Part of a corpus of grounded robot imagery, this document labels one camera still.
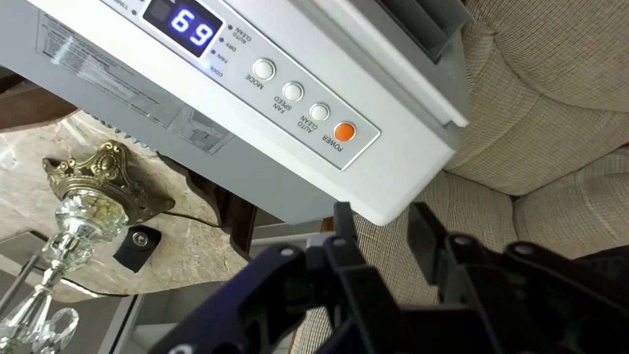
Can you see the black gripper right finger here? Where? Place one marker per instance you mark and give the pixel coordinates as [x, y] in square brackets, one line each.
[523, 301]

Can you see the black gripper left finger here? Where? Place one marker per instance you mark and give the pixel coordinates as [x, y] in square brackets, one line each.
[287, 306]

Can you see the marble top side table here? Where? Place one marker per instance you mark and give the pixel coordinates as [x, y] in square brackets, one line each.
[197, 247]

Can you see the beige upholstered armchair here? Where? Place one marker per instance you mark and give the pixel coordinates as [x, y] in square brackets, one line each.
[557, 129]

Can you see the crystal brass lamp white shade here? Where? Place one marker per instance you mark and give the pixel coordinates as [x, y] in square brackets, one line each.
[99, 177]

